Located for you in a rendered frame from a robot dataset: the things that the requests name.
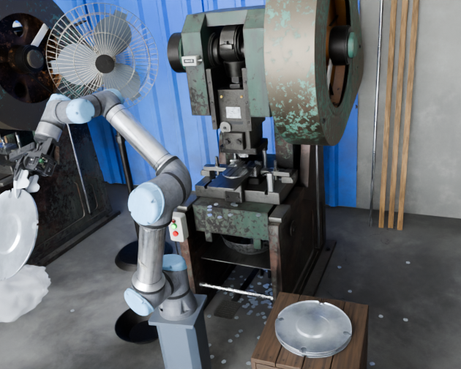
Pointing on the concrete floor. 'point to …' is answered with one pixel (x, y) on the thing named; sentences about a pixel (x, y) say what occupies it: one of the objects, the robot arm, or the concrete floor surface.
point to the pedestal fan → (92, 57)
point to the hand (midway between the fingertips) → (17, 195)
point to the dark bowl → (135, 328)
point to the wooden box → (271, 349)
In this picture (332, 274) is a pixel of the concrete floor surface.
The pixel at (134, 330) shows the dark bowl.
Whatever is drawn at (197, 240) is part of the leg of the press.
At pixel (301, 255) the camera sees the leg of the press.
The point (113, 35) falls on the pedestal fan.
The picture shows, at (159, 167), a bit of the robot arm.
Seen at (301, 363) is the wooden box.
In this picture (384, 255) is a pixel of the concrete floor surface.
